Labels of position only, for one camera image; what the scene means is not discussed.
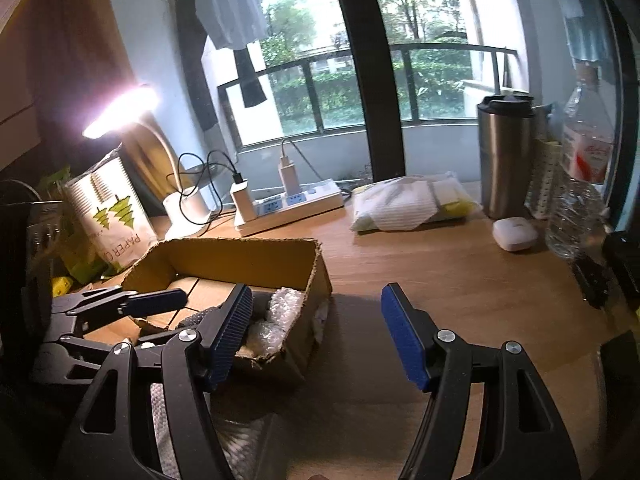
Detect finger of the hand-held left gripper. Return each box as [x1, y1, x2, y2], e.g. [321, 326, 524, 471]
[52, 286, 188, 333]
[30, 331, 176, 387]

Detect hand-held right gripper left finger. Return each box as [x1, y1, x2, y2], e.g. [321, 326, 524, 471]
[52, 284, 253, 480]

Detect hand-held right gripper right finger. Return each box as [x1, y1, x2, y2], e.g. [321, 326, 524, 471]
[381, 282, 583, 480]

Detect cardboard box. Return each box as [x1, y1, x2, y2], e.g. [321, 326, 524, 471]
[87, 237, 333, 386]

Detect yellow packet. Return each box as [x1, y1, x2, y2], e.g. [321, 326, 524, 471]
[50, 275, 73, 306]

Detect green cup pack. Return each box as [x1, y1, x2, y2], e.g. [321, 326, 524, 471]
[37, 167, 116, 283]

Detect bubble wrap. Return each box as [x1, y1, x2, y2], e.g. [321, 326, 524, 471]
[235, 287, 308, 361]

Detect white desk lamp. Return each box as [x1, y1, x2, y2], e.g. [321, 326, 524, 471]
[82, 85, 213, 240]

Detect paper cup pack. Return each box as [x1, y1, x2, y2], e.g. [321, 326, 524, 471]
[62, 147, 158, 273]

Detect large white charger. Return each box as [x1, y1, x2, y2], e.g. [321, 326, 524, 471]
[230, 182, 258, 225]

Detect white plastic package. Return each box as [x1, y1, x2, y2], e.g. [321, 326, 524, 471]
[348, 172, 483, 233]

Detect white earbuds case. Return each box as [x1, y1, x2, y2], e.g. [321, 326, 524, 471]
[492, 216, 539, 252]

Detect white power strip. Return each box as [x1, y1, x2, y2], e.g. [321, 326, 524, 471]
[234, 178, 346, 237]

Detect small white charger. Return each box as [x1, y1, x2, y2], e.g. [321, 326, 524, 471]
[278, 156, 302, 196]

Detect steel tumbler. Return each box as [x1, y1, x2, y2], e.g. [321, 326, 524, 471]
[476, 94, 536, 220]

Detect dotted cup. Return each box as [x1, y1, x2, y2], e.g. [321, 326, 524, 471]
[525, 105, 563, 221]

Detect clear water bottle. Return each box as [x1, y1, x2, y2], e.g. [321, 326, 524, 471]
[545, 60, 616, 261]

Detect dark object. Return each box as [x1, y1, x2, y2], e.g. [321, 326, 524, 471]
[575, 230, 640, 311]

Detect hanging dark cloth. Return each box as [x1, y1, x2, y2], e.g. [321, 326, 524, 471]
[234, 47, 267, 108]

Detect hanging dark garment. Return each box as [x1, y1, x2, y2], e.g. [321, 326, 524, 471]
[172, 0, 221, 133]

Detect balcony railing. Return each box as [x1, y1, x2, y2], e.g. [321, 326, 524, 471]
[217, 42, 521, 148]

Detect hanging pale shirt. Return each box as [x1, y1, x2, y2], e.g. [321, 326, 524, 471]
[192, 0, 271, 51]

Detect hanging pale blue towel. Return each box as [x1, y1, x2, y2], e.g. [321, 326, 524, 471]
[562, 0, 608, 61]

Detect black cable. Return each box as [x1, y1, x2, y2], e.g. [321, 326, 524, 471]
[177, 150, 246, 221]

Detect dark window frame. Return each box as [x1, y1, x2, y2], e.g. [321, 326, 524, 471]
[327, 0, 406, 183]

